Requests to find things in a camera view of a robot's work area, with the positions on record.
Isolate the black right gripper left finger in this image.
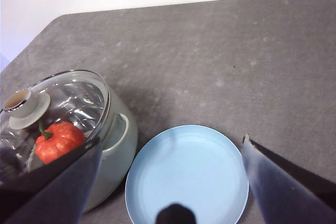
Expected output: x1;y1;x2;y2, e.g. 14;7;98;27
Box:
0;138;103;224

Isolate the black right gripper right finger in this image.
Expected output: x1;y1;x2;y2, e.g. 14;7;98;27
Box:
242;134;336;224

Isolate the orange pumpkin with green stem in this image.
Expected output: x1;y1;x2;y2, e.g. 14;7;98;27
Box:
35;121;86;165

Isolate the glass lid with green knob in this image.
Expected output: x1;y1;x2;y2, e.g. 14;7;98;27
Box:
0;69;111;184

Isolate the pale green electric steamer pot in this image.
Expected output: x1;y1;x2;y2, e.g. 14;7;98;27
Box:
0;69;139;213

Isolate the blue plate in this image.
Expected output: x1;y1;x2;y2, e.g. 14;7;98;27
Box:
125;124;249;224

